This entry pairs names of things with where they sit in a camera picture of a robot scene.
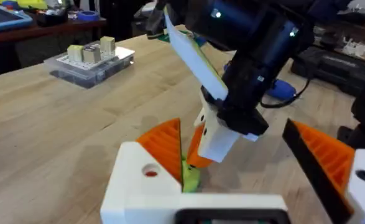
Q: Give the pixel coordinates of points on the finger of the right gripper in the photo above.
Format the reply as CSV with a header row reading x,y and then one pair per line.
x,y
218,143

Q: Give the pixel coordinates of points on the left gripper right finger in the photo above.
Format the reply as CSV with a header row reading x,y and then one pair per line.
x,y
328,161

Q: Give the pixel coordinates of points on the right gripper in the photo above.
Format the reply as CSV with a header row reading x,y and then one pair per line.
x,y
256,46

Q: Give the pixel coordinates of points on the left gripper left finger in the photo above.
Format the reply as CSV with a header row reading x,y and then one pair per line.
x,y
132,186

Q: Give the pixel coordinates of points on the green disc with holes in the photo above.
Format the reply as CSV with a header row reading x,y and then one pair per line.
x,y
191,179

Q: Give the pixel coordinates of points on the flat wrist plate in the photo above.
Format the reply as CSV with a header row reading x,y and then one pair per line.
x,y
194,59

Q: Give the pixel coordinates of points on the black tool case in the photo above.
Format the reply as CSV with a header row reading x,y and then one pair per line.
x,y
334,68

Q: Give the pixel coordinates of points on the green board with blocks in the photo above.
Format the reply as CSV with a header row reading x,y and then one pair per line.
x,y
166,38

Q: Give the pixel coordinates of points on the heap of white parts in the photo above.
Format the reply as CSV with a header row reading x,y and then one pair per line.
x,y
359,49

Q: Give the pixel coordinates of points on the clear box with blocks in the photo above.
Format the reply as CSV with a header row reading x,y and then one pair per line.
x,y
89,67

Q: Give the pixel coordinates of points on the blue tape roll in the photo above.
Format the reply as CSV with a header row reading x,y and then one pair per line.
x,y
87,15

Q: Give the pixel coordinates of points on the dark wooden side table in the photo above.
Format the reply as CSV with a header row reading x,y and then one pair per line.
x,y
45,31

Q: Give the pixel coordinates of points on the blue flat tray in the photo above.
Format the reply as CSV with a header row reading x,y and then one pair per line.
x,y
2,18

